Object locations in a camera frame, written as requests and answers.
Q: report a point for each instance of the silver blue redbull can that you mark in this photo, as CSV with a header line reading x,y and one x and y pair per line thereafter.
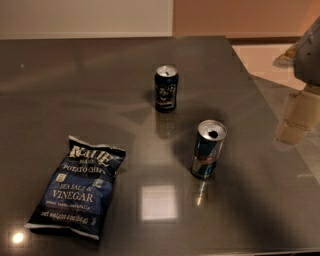
x,y
209,142

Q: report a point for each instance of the blue kettle chips bag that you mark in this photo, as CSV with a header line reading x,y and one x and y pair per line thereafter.
x,y
78,193

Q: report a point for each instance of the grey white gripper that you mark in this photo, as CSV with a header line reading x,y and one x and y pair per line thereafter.
x,y
308,61

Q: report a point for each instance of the dark blue pepsi can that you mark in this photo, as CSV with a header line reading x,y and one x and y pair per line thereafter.
x,y
166,84

